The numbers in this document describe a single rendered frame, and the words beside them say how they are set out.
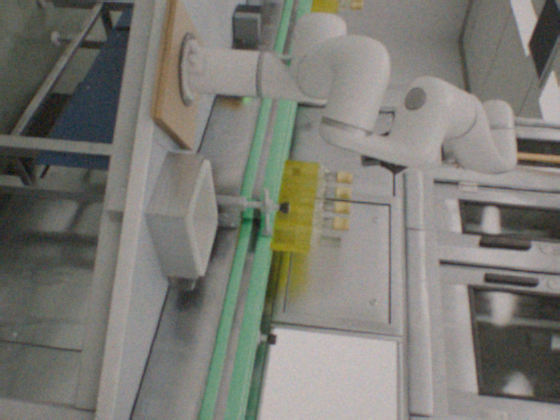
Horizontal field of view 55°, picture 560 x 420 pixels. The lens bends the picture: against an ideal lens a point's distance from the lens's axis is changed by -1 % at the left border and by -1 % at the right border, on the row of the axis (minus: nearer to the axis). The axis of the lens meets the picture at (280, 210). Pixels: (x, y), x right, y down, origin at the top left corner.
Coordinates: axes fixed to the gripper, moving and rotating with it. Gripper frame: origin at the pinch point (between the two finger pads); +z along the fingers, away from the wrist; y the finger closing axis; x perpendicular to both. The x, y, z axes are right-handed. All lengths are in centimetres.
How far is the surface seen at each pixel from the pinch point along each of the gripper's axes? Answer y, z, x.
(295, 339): -26, 23, -38
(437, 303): -9, -12, -50
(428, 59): 542, -16, -356
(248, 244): -9.7, 32.6, -18.3
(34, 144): 7, 88, 8
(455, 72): 518, -48, -365
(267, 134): 20.6, 29.5, -9.2
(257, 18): 61, 35, 3
